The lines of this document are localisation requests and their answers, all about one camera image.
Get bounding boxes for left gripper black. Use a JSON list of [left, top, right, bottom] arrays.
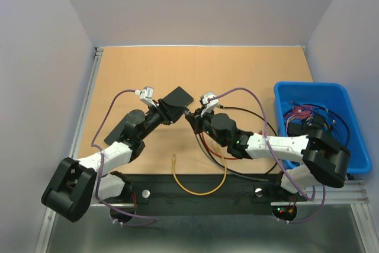
[[139, 99, 187, 140]]

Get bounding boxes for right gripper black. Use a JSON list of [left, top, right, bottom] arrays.
[[186, 105, 227, 148]]

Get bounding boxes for black network switch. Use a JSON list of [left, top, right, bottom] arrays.
[[164, 87, 194, 112]]

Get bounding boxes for black ethernet cable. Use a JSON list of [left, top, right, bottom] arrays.
[[200, 104, 281, 175]]

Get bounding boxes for grey ethernet cable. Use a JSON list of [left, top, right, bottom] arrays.
[[184, 110, 267, 182]]

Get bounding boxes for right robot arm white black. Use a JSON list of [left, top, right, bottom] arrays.
[[185, 109, 351, 200]]

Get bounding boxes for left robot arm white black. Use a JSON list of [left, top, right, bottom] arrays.
[[41, 95, 193, 222]]

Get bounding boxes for flat black box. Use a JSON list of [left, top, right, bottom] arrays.
[[104, 115, 127, 146]]

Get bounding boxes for blue plastic bin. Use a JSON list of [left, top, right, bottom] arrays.
[[274, 82, 372, 174]]

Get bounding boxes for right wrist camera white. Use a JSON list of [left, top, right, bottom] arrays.
[[200, 92, 219, 111]]

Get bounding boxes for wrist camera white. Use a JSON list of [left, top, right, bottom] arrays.
[[134, 87, 156, 107], [200, 92, 219, 111]]

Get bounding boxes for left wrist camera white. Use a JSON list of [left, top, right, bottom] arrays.
[[134, 87, 156, 107]]

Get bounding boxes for red ethernet cable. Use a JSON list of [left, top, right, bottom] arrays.
[[201, 130, 264, 161]]

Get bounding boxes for yellow ethernet cable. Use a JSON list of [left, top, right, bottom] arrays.
[[172, 143, 228, 196]]

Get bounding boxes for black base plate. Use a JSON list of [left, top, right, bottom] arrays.
[[109, 174, 305, 216]]

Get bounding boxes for tangled cables in bin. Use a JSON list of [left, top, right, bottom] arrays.
[[282, 100, 352, 147]]

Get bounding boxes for aluminium frame rail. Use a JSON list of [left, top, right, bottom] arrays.
[[34, 47, 104, 253]]

